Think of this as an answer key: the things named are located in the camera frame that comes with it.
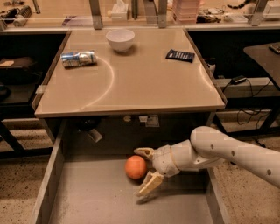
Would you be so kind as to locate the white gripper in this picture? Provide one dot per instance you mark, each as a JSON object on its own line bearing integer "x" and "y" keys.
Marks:
{"x": 163, "y": 160}

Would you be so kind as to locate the orange fruit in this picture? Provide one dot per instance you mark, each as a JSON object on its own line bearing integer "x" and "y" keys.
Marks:
{"x": 135, "y": 167}

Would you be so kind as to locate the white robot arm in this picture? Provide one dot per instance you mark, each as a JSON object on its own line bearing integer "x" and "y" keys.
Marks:
{"x": 207, "y": 147}

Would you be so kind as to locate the beige counter cabinet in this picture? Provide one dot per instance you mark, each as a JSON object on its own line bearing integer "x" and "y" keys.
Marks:
{"x": 140, "y": 81}

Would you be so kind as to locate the open grey metal drawer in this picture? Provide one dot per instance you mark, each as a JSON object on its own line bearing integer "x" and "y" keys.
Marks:
{"x": 84, "y": 185}

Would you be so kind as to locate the black power adapter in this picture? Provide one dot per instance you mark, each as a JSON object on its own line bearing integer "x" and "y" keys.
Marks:
{"x": 238, "y": 79}

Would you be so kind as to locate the white ceramic bowl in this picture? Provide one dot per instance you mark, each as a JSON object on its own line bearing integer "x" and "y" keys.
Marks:
{"x": 120, "y": 40}

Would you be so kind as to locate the crushed blue silver can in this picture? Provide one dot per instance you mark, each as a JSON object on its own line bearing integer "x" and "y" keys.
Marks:
{"x": 78, "y": 59}

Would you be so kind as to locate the pink stacked trays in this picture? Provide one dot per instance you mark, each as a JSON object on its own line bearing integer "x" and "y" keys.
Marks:
{"x": 185, "y": 11}

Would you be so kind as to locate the white tissue box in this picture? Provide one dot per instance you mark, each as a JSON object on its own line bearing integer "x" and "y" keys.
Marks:
{"x": 120, "y": 10}

